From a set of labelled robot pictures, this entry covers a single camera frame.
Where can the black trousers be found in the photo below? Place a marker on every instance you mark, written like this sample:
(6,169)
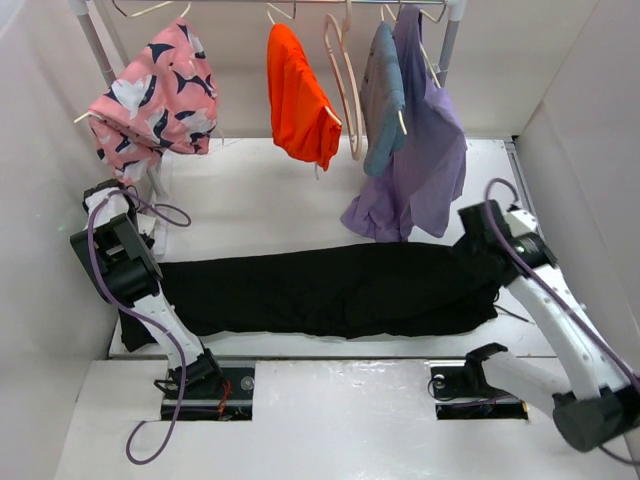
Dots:
(400,289)

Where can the lilac purple shirt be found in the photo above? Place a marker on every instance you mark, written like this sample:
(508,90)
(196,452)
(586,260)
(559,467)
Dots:
(426,175)

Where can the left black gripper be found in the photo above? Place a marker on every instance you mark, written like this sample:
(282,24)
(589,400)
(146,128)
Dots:
(147,239)

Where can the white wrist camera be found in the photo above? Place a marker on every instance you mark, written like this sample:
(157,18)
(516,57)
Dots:
(520,221)
(146,226)

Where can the pink bird-print shorts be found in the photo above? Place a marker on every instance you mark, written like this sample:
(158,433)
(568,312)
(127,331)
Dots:
(165,99)

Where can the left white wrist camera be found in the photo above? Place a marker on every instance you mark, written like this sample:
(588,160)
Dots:
(146,226)

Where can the aluminium rail front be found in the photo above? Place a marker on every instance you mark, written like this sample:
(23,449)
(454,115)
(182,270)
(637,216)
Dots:
(337,358)

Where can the grey metal clothes rack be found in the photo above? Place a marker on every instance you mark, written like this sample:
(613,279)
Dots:
(455,12)

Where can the wooden hanger under orange shorts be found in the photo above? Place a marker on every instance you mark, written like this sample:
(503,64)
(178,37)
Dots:
(332,115)

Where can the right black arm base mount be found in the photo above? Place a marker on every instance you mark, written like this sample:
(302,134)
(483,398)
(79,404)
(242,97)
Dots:
(457,398)

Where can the aluminium rail right side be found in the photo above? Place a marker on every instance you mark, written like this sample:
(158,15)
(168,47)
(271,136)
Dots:
(518,173)

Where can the empty pink wooden hanger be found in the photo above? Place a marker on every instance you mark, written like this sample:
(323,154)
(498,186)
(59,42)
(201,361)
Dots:
(335,43)

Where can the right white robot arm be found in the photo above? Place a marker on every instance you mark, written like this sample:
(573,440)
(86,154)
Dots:
(597,398)

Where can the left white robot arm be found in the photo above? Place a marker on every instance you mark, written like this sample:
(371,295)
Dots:
(122,268)

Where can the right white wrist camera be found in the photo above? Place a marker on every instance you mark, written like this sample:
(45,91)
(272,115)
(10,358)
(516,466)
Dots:
(520,221)

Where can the wooden hanger under lilac shirt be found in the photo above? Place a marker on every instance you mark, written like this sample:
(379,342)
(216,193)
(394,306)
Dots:
(423,16)

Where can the aluminium rail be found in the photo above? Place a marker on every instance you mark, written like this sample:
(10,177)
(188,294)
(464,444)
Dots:
(518,173)
(337,358)

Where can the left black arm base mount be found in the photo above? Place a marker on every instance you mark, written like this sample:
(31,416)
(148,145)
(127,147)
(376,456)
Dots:
(233,401)

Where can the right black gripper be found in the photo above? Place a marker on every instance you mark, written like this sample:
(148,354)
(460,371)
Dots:
(462,249)

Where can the blue-grey shorts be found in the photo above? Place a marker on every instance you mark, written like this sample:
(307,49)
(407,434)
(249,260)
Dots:
(382,101)

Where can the wooden hanger under blue shorts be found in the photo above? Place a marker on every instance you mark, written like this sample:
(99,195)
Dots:
(387,14)

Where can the wooden hanger under pink shorts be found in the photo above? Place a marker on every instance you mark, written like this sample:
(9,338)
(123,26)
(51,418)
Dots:
(140,13)

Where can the orange shorts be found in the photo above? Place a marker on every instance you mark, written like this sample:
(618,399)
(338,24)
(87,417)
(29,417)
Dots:
(300,100)

